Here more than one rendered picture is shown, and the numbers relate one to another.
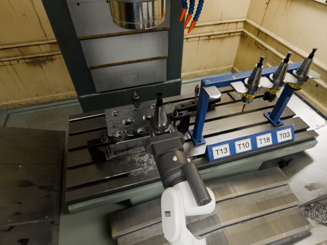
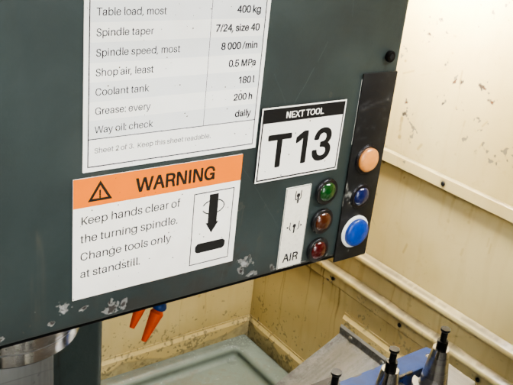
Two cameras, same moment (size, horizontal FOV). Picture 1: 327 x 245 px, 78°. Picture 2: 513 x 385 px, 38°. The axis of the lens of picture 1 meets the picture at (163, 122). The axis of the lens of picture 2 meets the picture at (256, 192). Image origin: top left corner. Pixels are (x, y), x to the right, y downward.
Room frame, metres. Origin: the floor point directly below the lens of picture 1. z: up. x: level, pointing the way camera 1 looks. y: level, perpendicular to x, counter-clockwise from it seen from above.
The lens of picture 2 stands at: (-0.07, 0.09, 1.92)
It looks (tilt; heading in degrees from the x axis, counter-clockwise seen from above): 23 degrees down; 338
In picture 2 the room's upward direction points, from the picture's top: 6 degrees clockwise
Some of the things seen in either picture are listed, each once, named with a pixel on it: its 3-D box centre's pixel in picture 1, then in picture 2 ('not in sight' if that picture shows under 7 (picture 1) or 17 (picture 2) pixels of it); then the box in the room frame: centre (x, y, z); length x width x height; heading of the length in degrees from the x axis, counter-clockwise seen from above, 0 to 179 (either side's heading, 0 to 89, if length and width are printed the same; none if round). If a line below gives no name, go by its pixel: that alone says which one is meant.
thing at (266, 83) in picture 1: (264, 82); not in sight; (0.66, -0.39, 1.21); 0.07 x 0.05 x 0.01; 16
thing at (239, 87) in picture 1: (239, 87); not in sight; (0.63, -0.28, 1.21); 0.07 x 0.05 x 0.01; 16
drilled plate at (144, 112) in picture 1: (138, 123); not in sight; (0.68, 0.12, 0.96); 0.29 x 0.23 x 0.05; 106
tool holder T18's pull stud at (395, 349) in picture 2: (287, 57); (392, 359); (0.67, -0.44, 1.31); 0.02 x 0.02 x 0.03
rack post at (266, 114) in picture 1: (284, 97); not in sight; (0.77, -0.59, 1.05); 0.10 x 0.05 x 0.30; 16
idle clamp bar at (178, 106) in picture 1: (197, 106); not in sight; (0.84, -0.19, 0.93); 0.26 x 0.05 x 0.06; 111
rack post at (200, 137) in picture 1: (200, 115); not in sight; (0.65, -0.16, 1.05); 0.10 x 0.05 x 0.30; 16
